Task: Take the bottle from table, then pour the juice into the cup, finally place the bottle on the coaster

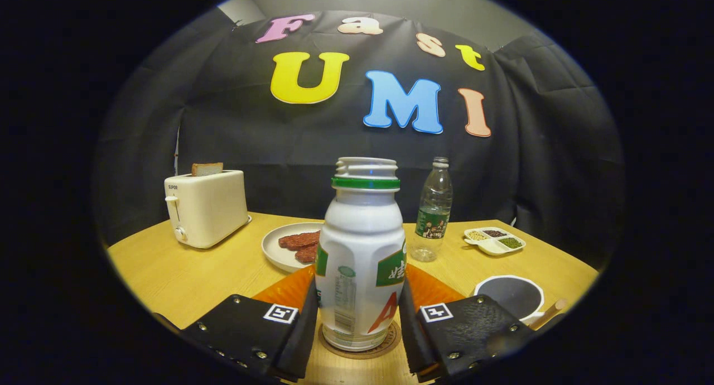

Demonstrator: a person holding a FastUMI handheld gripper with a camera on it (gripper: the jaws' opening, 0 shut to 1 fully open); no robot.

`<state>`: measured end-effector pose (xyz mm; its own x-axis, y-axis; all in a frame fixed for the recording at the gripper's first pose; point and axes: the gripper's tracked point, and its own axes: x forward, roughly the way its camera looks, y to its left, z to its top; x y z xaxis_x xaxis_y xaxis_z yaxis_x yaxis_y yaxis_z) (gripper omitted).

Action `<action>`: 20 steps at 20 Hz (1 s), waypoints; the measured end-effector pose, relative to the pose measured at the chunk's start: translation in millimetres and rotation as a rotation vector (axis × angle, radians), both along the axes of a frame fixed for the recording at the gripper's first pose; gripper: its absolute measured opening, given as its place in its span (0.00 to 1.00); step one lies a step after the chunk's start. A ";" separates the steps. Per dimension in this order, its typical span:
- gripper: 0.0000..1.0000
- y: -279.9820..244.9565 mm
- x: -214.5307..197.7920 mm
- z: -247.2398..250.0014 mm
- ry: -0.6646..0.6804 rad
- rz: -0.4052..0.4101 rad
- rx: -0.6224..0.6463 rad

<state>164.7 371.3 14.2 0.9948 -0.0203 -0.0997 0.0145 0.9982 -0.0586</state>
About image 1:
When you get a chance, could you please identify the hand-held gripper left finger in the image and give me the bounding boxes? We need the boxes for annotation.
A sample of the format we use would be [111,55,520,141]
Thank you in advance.
[181,264,320,383]

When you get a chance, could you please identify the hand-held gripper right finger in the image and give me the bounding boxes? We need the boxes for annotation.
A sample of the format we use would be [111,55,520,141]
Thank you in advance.
[398,264,539,383]

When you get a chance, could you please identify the round cork coaster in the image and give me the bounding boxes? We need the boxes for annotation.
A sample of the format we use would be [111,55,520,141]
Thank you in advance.
[318,320,402,360]

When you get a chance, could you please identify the white cup wooden handle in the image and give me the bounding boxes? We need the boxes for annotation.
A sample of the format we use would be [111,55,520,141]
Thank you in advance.
[473,275,570,325]

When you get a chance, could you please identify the white juice bottle green label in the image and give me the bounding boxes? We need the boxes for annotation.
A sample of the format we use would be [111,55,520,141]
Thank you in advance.
[314,156,407,352]

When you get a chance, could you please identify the clear plastic water bottle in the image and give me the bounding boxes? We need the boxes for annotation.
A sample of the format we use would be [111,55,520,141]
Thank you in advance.
[410,157,454,262]

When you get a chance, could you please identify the round grey plate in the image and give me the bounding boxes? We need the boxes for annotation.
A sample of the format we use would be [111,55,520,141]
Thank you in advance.
[262,222,325,274]

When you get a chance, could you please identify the red meat slices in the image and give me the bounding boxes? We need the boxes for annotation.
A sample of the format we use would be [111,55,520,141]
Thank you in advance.
[278,231,321,264]

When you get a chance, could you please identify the wooden table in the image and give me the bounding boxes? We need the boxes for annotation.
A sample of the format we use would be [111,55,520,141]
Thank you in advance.
[106,212,600,385]

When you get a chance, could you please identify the white divided bean tray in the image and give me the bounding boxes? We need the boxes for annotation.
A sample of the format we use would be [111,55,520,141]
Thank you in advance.
[464,227,527,256]

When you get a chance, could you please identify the cream toaster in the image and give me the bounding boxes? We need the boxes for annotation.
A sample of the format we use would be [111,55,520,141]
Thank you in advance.
[164,170,252,249]

